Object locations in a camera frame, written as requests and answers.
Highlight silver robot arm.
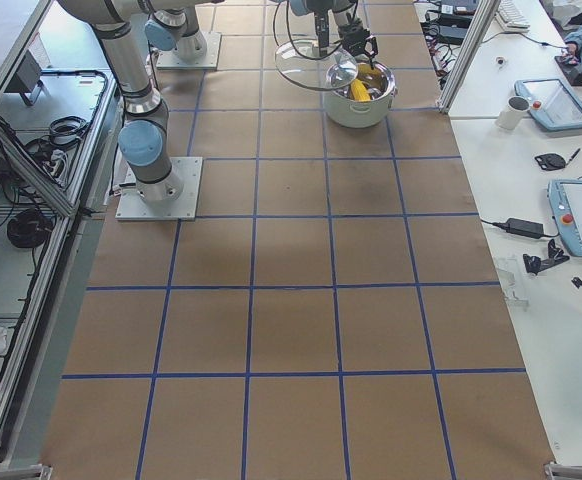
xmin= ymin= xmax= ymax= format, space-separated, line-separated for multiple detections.
xmin=144 ymin=1 xmax=378 ymax=62
xmin=60 ymin=1 xmax=207 ymax=204

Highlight far blue teach pendant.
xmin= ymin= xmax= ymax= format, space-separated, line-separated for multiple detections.
xmin=514 ymin=78 xmax=582 ymax=132

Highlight pale green cooking pot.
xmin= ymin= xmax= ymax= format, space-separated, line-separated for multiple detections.
xmin=324 ymin=62 xmax=397 ymax=128

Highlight white mug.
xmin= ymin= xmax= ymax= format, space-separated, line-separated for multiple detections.
xmin=495 ymin=95 xmax=530 ymax=131

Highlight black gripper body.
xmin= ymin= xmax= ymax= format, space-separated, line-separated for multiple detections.
xmin=314 ymin=11 xmax=329 ymax=37
xmin=338 ymin=24 xmax=371 ymax=55

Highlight glass pot lid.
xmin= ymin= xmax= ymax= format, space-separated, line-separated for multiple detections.
xmin=274 ymin=39 xmax=358 ymax=91

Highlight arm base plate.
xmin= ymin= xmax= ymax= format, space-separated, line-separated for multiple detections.
xmin=115 ymin=157 xmax=203 ymax=221
xmin=157 ymin=31 xmax=222 ymax=70

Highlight yellow corn cob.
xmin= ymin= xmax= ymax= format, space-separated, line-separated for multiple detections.
xmin=348 ymin=72 xmax=381 ymax=102

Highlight black power adapter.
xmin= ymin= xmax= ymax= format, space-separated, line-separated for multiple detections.
xmin=505 ymin=218 xmax=545 ymax=239

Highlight aluminium frame post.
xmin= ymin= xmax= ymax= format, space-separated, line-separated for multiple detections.
xmin=437 ymin=0 xmax=500 ymax=114

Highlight black pen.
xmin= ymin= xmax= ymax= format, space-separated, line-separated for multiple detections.
xmin=566 ymin=148 xmax=581 ymax=165

